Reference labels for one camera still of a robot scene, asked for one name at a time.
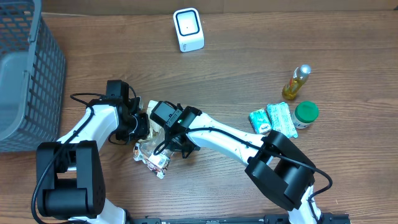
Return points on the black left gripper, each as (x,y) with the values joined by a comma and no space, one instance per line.
(142,128)

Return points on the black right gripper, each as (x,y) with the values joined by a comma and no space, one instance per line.
(174,144)

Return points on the brown Pantree snack pouch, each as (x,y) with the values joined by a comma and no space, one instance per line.
(144,151)

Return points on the teal white carton pack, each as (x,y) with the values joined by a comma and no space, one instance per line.
(260,121)

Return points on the teal white packet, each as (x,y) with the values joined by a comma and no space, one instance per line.
(281,120)

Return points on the green white round jar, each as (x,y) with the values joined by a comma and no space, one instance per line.
(305,114)

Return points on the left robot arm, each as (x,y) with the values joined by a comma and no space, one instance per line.
(70,184)

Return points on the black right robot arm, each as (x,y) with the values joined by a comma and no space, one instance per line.
(278,168)

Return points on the grey plastic mesh basket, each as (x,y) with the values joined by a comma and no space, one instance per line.
(33,70)

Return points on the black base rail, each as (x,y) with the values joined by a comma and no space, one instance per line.
(328,218)

